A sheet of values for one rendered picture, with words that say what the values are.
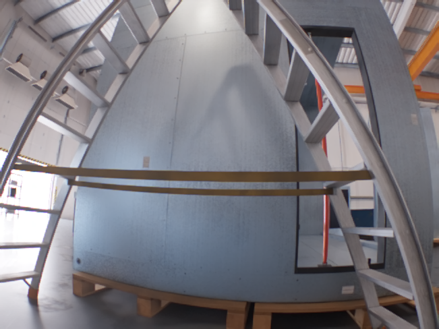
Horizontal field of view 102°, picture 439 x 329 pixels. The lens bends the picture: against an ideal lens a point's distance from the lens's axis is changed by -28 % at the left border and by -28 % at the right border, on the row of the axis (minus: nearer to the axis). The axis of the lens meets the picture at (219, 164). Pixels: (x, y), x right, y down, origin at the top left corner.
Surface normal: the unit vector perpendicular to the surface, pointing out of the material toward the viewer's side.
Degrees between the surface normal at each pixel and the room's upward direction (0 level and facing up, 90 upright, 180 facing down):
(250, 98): 90
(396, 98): 90
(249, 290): 90
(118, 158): 90
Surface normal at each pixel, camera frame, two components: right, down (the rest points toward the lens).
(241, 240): -0.20, -0.22
